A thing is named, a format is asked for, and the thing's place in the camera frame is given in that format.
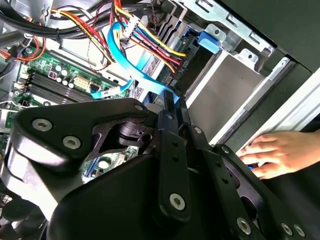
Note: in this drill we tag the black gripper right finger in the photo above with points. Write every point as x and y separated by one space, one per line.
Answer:
235 195

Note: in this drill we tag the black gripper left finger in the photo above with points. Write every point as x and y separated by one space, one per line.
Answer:
57 117

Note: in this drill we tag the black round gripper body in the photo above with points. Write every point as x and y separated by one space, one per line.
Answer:
112 200

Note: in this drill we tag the person's bare hand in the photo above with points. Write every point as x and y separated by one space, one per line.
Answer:
287 152

